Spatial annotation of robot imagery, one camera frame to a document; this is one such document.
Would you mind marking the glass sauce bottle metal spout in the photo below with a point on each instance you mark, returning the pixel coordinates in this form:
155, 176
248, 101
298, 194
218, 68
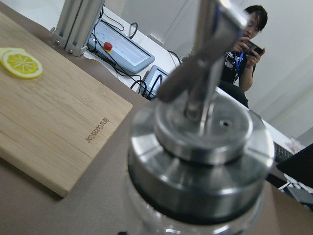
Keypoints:
197, 159

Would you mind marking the teach pendant tablet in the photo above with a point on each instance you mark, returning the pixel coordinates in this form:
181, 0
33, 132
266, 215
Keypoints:
155, 77
109, 43

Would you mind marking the seated person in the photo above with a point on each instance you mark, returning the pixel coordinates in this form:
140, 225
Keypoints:
239, 67

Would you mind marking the bamboo cutting board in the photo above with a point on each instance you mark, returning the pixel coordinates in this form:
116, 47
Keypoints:
52, 127

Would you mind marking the black smartphone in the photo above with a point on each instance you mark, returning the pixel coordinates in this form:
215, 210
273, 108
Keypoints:
252, 47

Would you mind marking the black keyboard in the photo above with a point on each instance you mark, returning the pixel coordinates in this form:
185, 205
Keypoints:
281, 154

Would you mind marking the lemon slice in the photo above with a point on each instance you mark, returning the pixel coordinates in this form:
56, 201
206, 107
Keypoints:
4, 50
22, 64

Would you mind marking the aluminium frame post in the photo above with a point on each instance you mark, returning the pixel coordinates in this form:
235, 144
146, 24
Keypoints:
76, 21

